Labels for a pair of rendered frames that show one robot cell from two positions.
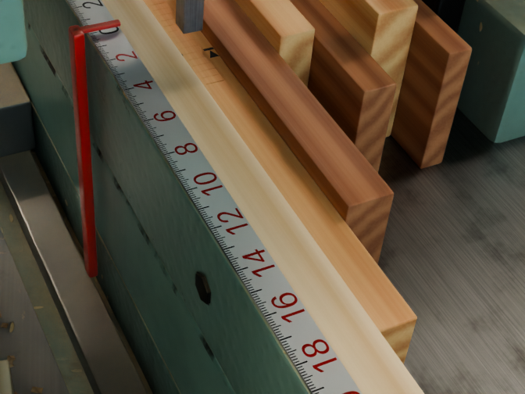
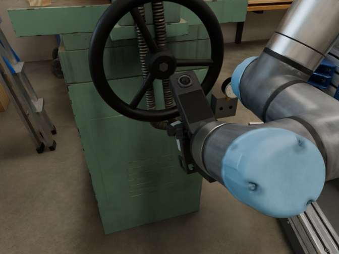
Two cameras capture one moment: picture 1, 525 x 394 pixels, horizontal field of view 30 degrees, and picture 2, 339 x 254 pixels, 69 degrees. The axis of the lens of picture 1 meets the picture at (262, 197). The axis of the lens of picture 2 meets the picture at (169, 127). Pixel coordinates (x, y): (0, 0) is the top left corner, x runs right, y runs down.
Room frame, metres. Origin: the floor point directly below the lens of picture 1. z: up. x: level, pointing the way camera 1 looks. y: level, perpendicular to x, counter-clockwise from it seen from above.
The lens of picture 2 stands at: (0.67, -0.74, 0.99)
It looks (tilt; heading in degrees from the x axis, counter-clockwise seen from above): 35 degrees down; 104
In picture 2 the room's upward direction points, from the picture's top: straight up
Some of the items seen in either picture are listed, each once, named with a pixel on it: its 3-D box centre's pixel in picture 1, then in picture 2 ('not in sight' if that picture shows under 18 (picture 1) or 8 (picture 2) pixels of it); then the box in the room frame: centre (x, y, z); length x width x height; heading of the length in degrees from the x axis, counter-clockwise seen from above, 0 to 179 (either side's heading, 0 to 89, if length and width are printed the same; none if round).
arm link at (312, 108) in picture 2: not in sight; (323, 131); (0.78, -0.47, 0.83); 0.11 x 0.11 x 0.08; 30
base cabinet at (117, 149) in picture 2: not in sight; (136, 124); (0.29, 0.14, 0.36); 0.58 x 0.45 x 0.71; 121
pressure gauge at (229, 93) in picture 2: not in sight; (231, 89); (0.68, -0.01, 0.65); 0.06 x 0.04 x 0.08; 31
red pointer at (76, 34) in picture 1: (101, 160); not in sight; (0.33, 0.07, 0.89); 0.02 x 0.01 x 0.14; 121
